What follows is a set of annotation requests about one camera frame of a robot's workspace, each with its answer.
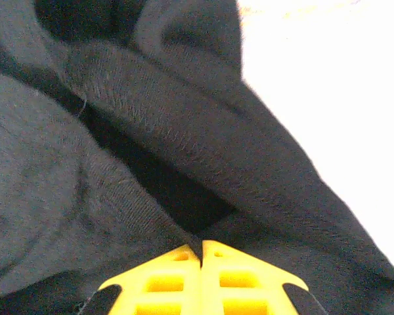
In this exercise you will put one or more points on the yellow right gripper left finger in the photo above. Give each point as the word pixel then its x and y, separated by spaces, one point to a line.
pixel 170 282

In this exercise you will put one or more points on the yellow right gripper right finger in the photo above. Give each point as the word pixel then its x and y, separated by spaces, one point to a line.
pixel 243 282

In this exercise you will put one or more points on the black t-shirt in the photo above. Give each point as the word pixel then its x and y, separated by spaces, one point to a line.
pixel 151 131

